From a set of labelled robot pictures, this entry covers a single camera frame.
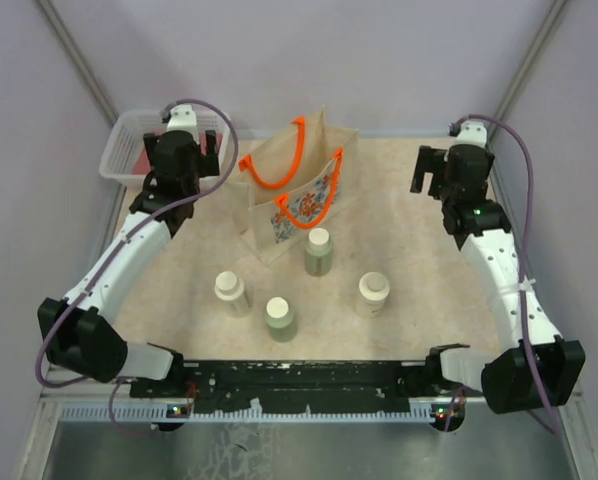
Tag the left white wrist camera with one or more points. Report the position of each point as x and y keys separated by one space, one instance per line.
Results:
x=182 y=118

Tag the white plastic basket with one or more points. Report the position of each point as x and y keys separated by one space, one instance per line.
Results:
x=126 y=142

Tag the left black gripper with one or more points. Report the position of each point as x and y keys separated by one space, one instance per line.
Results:
x=208 y=164

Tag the white bottle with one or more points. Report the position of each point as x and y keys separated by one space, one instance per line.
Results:
x=230 y=290
x=373 y=291

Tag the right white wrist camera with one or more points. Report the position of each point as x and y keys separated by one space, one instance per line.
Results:
x=469 y=132

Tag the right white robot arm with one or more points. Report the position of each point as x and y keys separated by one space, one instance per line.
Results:
x=536 y=364

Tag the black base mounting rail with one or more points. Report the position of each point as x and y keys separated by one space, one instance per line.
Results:
x=294 y=387

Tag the green bottle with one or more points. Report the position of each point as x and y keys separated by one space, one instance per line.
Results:
x=279 y=317
x=318 y=252

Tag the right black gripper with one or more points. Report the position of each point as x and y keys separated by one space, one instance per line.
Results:
x=430 y=160

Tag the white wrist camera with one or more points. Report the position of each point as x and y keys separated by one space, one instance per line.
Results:
x=469 y=132
x=182 y=118

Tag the canvas bag with orange handles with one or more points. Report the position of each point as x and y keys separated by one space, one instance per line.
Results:
x=294 y=181

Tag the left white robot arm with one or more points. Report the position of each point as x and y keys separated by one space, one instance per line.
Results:
x=77 y=330

